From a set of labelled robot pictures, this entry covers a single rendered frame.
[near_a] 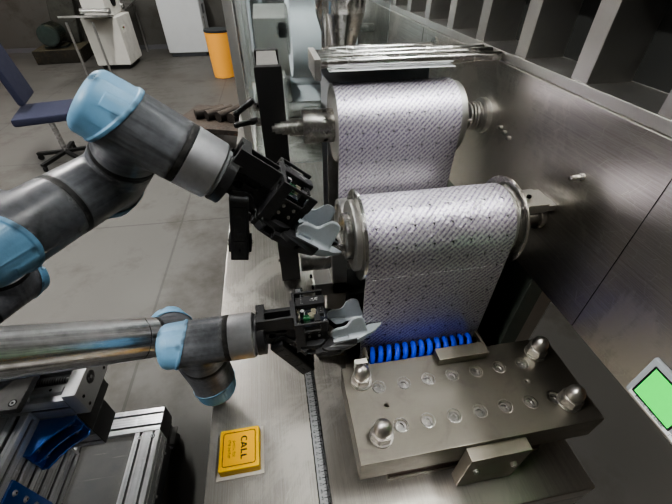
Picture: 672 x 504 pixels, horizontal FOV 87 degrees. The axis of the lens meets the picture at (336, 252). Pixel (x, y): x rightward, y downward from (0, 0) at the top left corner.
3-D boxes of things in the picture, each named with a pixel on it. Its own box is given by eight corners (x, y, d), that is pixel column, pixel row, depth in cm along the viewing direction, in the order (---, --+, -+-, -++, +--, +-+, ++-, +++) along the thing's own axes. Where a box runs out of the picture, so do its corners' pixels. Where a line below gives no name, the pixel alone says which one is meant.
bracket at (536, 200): (505, 198, 61) (508, 188, 60) (535, 195, 62) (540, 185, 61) (521, 215, 58) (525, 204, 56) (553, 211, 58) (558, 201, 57)
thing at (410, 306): (359, 348, 68) (365, 279, 56) (474, 330, 71) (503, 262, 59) (360, 350, 68) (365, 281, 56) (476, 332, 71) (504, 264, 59)
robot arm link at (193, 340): (174, 343, 64) (158, 312, 58) (236, 334, 65) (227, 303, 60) (165, 384, 58) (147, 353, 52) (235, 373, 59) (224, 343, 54)
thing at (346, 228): (340, 203, 56) (348, 246, 52) (353, 202, 56) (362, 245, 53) (337, 227, 62) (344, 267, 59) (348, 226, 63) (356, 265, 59)
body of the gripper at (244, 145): (322, 206, 46) (238, 155, 40) (284, 249, 50) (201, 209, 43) (314, 177, 52) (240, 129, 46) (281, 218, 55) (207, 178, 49)
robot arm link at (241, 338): (234, 369, 59) (236, 330, 65) (262, 365, 59) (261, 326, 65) (225, 342, 54) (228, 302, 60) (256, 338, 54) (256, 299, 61)
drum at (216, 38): (213, 73, 600) (204, 26, 557) (238, 72, 605) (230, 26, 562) (211, 79, 570) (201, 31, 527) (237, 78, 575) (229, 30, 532)
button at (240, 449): (223, 436, 67) (220, 431, 66) (260, 430, 68) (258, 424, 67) (220, 478, 62) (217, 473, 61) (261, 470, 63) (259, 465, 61)
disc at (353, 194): (345, 243, 68) (346, 172, 58) (347, 243, 68) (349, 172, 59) (363, 300, 57) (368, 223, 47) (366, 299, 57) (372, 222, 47)
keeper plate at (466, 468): (451, 473, 62) (466, 448, 55) (504, 462, 63) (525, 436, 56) (457, 490, 60) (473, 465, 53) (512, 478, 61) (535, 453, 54)
